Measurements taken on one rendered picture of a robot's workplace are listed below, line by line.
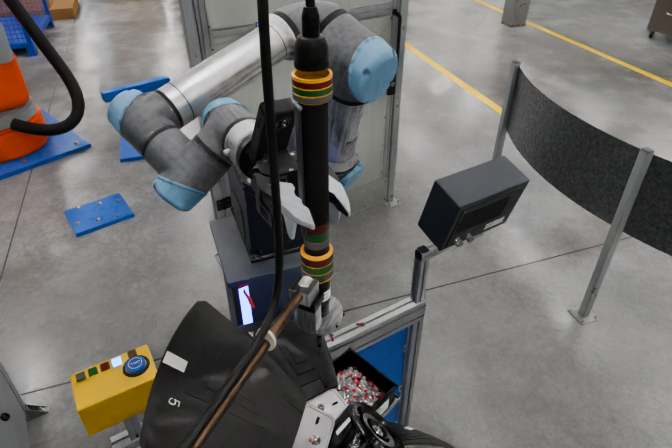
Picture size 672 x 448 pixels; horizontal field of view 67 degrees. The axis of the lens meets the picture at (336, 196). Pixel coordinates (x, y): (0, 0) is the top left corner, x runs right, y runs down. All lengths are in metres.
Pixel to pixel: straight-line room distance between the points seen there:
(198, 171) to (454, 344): 2.00
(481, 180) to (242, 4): 1.46
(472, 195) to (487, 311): 1.50
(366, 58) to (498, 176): 0.64
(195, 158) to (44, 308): 2.37
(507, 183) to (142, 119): 0.96
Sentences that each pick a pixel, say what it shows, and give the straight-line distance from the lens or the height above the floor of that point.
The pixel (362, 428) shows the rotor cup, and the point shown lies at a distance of 0.84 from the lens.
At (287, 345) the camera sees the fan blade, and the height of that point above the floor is 1.18.
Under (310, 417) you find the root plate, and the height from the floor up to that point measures 1.27.
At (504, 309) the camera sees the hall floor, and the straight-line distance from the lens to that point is 2.86.
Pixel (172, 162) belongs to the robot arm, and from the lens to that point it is 0.84.
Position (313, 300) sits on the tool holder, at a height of 1.50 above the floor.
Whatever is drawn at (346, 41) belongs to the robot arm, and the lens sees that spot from 0.98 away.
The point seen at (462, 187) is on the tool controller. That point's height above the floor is 1.24.
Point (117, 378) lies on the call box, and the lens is 1.21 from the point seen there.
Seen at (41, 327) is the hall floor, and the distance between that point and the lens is 3.02.
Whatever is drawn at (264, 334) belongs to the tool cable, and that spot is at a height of 1.54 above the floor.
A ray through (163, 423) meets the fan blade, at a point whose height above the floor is 1.40.
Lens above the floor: 1.98
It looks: 34 degrees down
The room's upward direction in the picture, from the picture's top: straight up
